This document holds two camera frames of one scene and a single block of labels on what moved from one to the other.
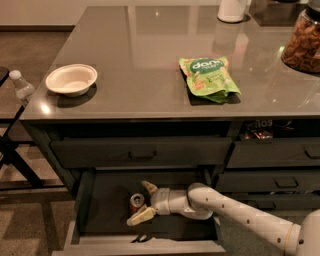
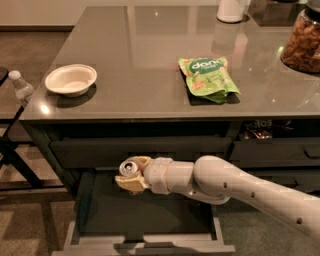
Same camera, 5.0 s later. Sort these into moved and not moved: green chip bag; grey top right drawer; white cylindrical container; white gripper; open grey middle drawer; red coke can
Moved: red coke can; white gripper
Not moved: white cylindrical container; open grey middle drawer; grey top right drawer; green chip bag
